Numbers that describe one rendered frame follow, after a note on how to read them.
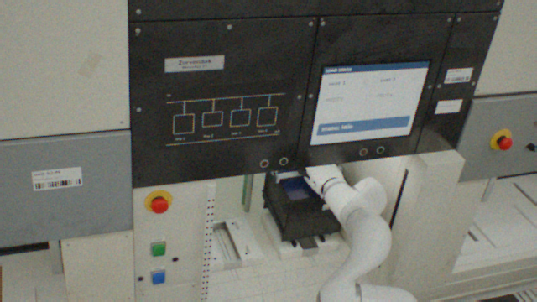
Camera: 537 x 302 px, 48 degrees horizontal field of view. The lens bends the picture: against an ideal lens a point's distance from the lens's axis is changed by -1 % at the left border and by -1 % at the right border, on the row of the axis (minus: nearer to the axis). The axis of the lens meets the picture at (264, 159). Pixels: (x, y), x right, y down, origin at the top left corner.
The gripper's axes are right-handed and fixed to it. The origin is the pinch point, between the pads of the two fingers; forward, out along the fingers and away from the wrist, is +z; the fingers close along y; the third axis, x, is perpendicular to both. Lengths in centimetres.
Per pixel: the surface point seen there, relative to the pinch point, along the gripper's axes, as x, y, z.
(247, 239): -28.9, -19.5, -1.5
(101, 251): 3, -70, -28
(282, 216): -16.2, -10.7, -7.0
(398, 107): 36.7, 3.3, -31.2
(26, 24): 62, -81, -28
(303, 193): -14.2, -0.3, 0.3
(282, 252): -28.8, -10.5, -10.5
